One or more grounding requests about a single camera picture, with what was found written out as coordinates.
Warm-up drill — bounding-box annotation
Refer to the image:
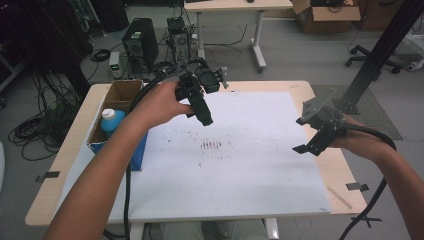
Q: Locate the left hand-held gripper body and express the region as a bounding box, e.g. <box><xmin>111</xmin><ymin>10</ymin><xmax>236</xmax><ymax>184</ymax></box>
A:
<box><xmin>174</xmin><ymin>57</ymin><xmax>230</xmax><ymax>117</ymax></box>

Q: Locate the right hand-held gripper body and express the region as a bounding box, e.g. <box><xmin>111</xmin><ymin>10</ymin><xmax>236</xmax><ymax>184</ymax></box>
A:
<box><xmin>295</xmin><ymin>87</ymin><xmax>348</xmax><ymax>143</ymax></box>

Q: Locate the blue cardboard box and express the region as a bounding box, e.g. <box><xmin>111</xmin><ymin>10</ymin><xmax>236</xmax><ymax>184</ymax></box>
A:
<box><xmin>87</xmin><ymin>79</ymin><xmax>149</xmax><ymax>172</ymax></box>

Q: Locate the blue bottle with white cap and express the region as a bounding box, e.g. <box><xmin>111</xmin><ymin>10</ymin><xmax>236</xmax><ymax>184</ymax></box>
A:
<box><xmin>100</xmin><ymin>108</ymin><xmax>127</xmax><ymax>139</ymax></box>

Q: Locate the person's right hand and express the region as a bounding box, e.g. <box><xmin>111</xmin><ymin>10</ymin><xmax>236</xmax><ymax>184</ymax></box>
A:
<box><xmin>329</xmin><ymin>113</ymin><xmax>392</xmax><ymax>162</ymax></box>

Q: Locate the person's left hand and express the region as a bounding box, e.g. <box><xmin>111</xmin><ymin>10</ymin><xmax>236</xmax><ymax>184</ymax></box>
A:
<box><xmin>127</xmin><ymin>80</ymin><xmax>195</xmax><ymax>135</ymax></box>

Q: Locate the black tape piece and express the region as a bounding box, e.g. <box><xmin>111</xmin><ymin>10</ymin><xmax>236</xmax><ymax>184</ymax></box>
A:
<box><xmin>345</xmin><ymin>182</ymin><xmax>370</xmax><ymax>192</ymax></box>
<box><xmin>34</xmin><ymin>170</ymin><xmax>61</xmax><ymax>184</ymax></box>

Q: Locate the grey open computer case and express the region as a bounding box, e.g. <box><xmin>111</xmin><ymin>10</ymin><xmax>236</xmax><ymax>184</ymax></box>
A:
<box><xmin>166</xmin><ymin>16</ymin><xmax>192</xmax><ymax>63</ymax></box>

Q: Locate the beige tape strip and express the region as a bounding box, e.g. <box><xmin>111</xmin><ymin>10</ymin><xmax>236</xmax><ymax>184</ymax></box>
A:
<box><xmin>326</xmin><ymin>185</ymin><xmax>353</xmax><ymax>210</ymax></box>

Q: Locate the dark grey floor mat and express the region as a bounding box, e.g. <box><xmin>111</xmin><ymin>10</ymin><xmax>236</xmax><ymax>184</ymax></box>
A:
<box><xmin>311</xmin><ymin>84</ymin><xmax>404</xmax><ymax>141</ymax></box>

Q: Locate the black office chair base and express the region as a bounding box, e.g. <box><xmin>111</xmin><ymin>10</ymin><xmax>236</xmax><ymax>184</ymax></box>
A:
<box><xmin>344</xmin><ymin>44</ymin><xmax>405</xmax><ymax>75</ymax></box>

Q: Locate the white table mat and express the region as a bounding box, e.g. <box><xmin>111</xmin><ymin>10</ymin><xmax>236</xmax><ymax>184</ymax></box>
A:
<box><xmin>54</xmin><ymin>91</ymin><xmax>332</xmax><ymax>224</ymax></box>

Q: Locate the white-legged wooden desk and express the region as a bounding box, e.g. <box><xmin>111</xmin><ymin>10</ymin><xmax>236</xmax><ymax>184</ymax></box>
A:
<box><xmin>183</xmin><ymin>0</ymin><xmax>294</xmax><ymax>74</ymax></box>

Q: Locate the black computer tower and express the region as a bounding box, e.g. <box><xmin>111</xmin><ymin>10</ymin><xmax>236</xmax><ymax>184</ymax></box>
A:
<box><xmin>121</xmin><ymin>17</ymin><xmax>160</xmax><ymax>74</ymax></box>

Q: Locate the black tape cross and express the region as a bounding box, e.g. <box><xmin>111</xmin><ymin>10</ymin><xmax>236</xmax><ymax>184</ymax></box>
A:
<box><xmin>350</xmin><ymin>213</ymin><xmax>383</xmax><ymax>229</ymax></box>

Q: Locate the small grey power supply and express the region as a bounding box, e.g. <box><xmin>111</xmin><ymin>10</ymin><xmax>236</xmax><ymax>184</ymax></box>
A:
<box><xmin>108</xmin><ymin>50</ymin><xmax>123</xmax><ymax>80</ymax></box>

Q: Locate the open brown cardboard box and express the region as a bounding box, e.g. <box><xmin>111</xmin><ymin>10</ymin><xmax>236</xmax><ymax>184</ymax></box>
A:
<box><xmin>290</xmin><ymin>0</ymin><xmax>362</xmax><ymax>34</ymax></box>

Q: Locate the white device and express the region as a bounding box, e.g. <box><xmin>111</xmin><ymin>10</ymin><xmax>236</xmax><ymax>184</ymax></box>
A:
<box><xmin>404</xmin><ymin>33</ymin><xmax>424</xmax><ymax>73</ymax></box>

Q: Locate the closed brown cardboard box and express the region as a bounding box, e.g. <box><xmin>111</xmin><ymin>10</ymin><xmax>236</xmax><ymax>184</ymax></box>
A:
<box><xmin>353</xmin><ymin>0</ymin><xmax>406</xmax><ymax>33</ymax></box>

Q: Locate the light wooden table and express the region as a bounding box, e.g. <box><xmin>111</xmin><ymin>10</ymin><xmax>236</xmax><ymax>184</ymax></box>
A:
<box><xmin>24</xmin><ymin>80</ymin><xmax>368</xmax><ymax>240</ymax></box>

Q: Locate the dark curtain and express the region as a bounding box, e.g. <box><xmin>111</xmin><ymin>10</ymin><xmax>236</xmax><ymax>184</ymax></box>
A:
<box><xmin>0</xmin><ymin>0</ymin><xmax>94</xmax><ymax>99</ymax></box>

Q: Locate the loose black floor cable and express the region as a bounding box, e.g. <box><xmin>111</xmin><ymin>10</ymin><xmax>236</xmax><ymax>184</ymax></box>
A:
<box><xmin>203</xmin><ymin>24</ymin><xmax>249</xmax><ymax>66</ymax></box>

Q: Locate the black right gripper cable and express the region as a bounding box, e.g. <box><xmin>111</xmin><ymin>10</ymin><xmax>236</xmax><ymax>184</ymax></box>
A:
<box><xmin>338</xmin><ymin>123</ymin><xmax>398</xmax><ymax>240</ymax></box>

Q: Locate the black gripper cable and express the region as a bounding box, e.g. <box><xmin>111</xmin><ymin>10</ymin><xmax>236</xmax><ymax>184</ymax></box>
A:
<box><xmin>338</xmin><ymin>123</ymin><xmax>398</xmax><ymax>240</ymax></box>
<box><xmin>123</xmin><ymin>58</ymin><xmax>209</xmax><ymax>240</ymax></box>

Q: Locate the black metal stand post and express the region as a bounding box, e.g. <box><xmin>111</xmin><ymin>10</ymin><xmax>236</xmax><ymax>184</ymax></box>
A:
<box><xmin>333</xmin><ymin>0</ymin><xmax>424</xmax><ymax>116</ymax></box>

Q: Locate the coiled black cable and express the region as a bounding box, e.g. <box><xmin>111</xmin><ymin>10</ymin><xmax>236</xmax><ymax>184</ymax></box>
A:
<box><xmin>89</xmin><ymin>48</ymin><xmax>112</xmax><ymax>63</ymax></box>

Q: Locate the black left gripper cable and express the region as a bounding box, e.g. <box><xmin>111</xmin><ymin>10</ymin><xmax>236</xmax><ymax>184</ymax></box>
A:
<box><xmin>123</xmin><ymin>58</ymin><xmax>209</xmax><ymax>240</ymax></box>

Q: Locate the tangle of black floor cables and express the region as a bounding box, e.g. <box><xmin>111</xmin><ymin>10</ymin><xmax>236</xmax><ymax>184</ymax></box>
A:
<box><xmin>8</xmin><ymin>73</ymin><xmax>83</xmax><ymax>163</ymax></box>

